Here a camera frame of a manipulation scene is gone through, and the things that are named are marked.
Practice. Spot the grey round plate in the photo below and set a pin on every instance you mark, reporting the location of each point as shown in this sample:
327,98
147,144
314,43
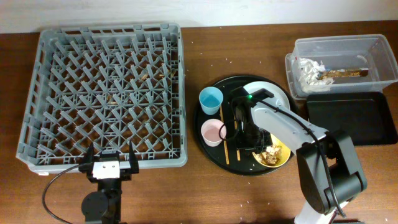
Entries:
281,98

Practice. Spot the yellow bowl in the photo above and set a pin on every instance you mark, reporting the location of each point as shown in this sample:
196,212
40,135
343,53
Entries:
285,152

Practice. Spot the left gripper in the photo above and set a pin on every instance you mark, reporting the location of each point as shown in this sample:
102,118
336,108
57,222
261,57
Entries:
125,174

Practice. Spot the clear plastic bin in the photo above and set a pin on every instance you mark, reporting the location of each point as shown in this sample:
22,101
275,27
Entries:
371,52

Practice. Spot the wooden chopstick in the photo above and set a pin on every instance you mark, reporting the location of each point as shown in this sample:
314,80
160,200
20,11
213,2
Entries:
224,142
237,150

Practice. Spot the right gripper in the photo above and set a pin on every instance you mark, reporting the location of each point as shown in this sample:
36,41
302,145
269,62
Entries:
260,146

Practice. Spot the pink plastic cup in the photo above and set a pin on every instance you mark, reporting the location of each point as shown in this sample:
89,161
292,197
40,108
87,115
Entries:
213,131

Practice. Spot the white napkin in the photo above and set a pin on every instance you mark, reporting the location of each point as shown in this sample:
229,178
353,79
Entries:
310,79

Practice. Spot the blue plastic cup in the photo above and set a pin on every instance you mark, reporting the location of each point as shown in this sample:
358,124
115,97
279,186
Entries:
210,99

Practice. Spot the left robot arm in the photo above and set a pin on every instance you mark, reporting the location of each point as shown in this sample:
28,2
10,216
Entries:
104,204

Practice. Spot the black rectangular tray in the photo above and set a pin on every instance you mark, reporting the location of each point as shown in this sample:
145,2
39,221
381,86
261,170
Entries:
364,116

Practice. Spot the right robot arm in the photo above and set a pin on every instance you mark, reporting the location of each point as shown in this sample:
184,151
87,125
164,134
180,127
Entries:
329,169

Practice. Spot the grey dishwasher rack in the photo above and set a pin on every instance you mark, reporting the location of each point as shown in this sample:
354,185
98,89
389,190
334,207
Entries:
114,88

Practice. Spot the food scraps pile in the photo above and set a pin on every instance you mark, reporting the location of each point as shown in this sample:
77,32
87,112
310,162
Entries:
271,156

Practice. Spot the round black tray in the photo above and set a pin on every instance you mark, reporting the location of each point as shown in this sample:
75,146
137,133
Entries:
247,165

